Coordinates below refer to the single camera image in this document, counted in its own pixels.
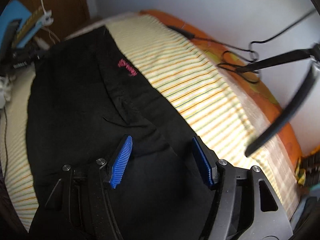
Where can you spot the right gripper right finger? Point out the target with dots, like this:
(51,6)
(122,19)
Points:
(245,205)

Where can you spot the white clip lamp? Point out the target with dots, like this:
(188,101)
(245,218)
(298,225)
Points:
(41,17)

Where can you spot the black mini tripod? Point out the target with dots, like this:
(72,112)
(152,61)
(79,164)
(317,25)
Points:
(291,76)

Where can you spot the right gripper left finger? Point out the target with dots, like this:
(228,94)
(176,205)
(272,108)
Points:
(79,206)

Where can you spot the yellow striped bed cover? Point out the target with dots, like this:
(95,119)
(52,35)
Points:
(225,111)

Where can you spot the light blue chair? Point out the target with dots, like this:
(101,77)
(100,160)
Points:
(14,25)

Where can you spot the black pants pink trim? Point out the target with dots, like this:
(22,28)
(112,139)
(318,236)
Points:
(86,95)

